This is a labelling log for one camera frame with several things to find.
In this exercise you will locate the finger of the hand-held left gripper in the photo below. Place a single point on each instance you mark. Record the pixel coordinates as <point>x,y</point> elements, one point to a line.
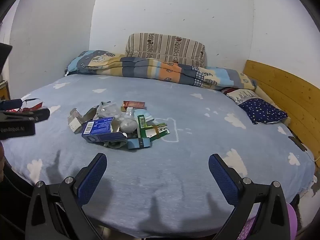
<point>11,104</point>
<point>41,114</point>

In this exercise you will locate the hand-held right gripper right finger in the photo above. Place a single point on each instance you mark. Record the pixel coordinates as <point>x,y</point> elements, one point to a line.
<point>222,180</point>

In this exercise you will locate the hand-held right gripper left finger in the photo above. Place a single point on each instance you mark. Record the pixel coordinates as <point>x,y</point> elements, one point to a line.
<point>92,177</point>

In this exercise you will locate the red cigarette pack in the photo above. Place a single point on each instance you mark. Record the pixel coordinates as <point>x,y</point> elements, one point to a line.
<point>133,104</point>

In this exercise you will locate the red ribbon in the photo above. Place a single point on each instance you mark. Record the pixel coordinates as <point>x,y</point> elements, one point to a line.
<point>35,105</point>

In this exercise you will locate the brown cabinet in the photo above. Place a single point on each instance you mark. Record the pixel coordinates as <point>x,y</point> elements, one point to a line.
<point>4,90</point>

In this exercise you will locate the white and brown carton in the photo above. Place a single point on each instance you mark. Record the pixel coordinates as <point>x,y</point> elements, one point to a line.
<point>75,123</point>

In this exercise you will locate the grey crumpled wrapper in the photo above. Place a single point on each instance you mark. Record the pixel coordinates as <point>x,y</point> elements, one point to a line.
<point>115,145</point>

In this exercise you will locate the blue cloud print bed sheet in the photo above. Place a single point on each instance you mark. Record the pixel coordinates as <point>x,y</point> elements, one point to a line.
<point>175,175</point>

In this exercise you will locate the dark blue carton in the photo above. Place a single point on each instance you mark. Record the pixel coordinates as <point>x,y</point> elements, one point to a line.
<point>105,130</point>

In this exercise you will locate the small light blue carton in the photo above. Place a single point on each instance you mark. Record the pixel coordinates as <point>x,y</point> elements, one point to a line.
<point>138,143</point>

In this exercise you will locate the clear plastic bag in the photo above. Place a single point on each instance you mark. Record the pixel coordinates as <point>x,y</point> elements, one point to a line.
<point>107,110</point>

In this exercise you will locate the green and white carton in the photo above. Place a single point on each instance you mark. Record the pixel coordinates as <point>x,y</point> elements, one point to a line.
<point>142,130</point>

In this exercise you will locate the navy star and white pillow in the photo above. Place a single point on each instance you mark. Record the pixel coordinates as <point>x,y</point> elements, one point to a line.
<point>262,111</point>

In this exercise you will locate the purple dotted clothing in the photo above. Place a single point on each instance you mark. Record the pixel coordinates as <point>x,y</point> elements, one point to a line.
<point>291,220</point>

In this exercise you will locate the black phone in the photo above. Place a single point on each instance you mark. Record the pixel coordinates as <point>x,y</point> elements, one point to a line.
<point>296,143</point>

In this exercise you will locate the wooden headboard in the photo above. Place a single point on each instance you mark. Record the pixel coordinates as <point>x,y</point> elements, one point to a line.
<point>287,92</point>

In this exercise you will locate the patchwork folded quilt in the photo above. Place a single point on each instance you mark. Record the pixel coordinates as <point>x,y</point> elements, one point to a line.
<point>150,67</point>

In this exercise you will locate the beige striped pillow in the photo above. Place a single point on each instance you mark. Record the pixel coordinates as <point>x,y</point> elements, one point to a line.
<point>162,45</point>

